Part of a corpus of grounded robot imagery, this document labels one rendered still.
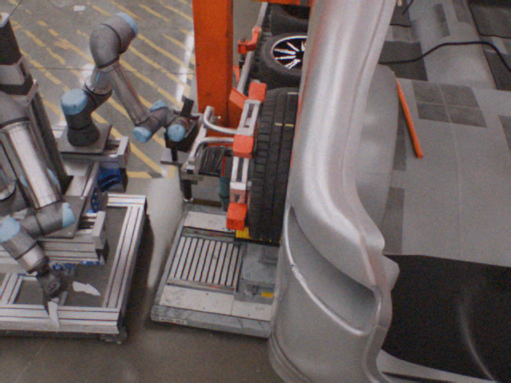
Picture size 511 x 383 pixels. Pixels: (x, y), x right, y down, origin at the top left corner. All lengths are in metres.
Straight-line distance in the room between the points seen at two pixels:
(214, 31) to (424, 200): 1.19
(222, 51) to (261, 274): 1.13
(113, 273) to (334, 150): 1.77
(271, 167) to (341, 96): 0.75
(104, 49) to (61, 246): 0.82
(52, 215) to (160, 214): 1.55
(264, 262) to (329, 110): 1.57
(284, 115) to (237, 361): 1.28
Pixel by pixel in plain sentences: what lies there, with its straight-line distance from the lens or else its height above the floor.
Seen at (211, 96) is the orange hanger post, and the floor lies 0.89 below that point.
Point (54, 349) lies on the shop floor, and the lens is 2.70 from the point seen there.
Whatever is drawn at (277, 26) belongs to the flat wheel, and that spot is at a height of 0.40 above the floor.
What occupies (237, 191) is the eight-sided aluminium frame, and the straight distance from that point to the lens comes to 1.88.
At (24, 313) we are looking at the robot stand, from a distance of 2.58.
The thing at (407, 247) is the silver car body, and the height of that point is 0.91.
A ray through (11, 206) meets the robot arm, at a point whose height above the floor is 0.99.
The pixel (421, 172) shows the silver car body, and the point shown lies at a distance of 2.01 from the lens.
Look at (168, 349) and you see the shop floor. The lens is 2.57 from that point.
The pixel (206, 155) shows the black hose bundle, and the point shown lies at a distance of 1.91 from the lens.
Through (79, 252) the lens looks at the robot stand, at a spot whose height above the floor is 0.65.
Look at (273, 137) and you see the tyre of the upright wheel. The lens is 1.83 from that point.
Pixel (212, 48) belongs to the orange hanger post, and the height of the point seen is 1.16.
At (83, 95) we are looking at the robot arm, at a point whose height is 1.05.
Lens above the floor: 2.31
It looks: 47 degrees down
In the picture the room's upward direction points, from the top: 4 degrees clockwise
